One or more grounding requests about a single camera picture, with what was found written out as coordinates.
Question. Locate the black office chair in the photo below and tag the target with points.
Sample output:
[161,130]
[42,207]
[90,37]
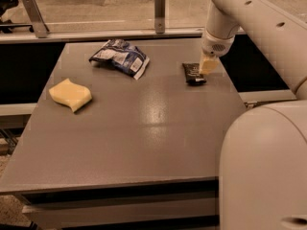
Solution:
[7,26]

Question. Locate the metal glass bracket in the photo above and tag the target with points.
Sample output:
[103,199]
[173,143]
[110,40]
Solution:
[39,27]
[159,16]

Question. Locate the left metal glass bracket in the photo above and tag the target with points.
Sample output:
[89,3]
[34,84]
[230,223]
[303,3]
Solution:
[39,27]

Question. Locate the middle metal glass bracket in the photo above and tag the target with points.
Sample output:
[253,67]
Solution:
[159,16]

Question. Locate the black rxbar chocolate bar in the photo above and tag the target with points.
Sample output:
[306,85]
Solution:
[193,75]

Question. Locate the yellow sponge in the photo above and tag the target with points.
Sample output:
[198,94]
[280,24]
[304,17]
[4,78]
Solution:
[73,95]

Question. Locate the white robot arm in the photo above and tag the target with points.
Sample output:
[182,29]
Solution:
[263,164]

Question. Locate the grey table drawer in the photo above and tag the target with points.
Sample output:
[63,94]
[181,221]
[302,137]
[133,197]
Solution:
[121,211]

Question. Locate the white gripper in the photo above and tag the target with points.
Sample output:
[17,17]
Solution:
[215,46]

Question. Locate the blue chip bag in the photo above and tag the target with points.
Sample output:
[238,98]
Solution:
[123,56]

